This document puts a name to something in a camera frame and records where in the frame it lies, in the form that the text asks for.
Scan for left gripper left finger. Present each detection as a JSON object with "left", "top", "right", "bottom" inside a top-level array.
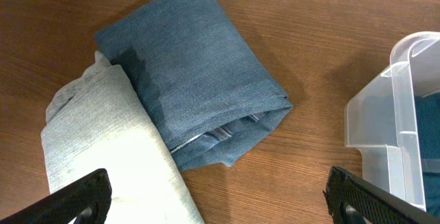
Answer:
[{"left": 1, "top": 168, "right": 112, "bottom": 224}]

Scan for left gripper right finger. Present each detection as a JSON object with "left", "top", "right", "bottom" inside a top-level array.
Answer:
[{"left": 323, "top": 166, "right": 439, "bottom": 224}]

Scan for navy blue taped cloth bundle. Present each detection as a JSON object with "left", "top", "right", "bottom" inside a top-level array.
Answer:
[{"left": 415, "top": 93, "right": 439, "bottom": 216}]

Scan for light grey folded jeans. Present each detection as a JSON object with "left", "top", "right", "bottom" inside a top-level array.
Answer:
[{"left": 41, "top": 52, "right": 203, "bottom": 224}]

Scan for clear plastic storage bin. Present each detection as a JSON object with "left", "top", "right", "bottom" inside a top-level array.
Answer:
[{"left": 344, "top": 32, "right": 439, "bottom": 210}]

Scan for dark blue folded jeans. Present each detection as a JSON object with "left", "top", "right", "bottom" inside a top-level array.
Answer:
[{"left": 95, "top": 0, "right": 292, "bottom": 171}]

